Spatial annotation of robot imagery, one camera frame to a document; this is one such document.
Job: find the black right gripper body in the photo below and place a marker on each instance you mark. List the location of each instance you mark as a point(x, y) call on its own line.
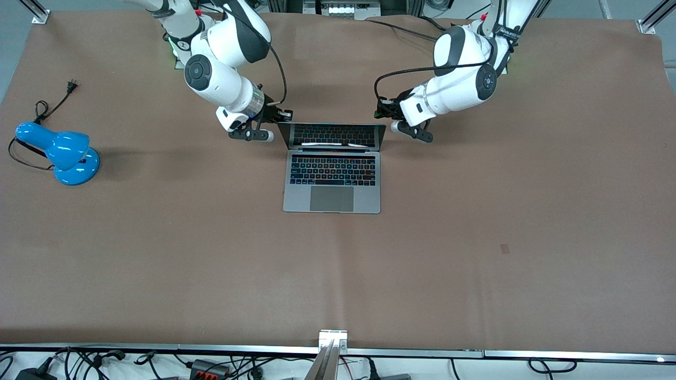
point(271, 114)

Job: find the grey laptop computer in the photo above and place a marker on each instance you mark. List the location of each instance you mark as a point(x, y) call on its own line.
point(331, 200)

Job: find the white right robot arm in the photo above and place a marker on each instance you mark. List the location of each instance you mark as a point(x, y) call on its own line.
point(216, 84)

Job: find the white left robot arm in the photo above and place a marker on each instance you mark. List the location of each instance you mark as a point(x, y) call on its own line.
point(465, 89)

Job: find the grey electrical device box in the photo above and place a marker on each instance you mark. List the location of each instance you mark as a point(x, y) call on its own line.
point(343, 9)

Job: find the brown table cover mat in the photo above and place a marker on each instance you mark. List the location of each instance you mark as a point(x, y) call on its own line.
point(475, 211)

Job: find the aluminium corner profile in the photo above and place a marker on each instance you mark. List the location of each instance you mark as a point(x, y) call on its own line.
point(39, 15)
point(652, 21)

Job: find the aluminium profile beam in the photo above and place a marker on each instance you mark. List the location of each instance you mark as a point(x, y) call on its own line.
point(323, 367)

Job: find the black box with orange connectors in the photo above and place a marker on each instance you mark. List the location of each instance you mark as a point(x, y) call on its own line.
point(208, 368)

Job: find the black power plug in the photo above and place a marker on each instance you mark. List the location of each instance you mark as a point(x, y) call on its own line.
point(373, 372)

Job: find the black power adapter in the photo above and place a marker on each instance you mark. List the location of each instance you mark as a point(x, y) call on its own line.
point(34, 374)

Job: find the slanted aluminium frame profile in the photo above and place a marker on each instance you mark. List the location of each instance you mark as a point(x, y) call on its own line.
point(543, 6)

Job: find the silver metal bracket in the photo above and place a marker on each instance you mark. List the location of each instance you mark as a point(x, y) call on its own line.
point(332, 335)

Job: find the aluminium table edge rail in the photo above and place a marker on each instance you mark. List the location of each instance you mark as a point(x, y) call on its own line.
point(581, 356)

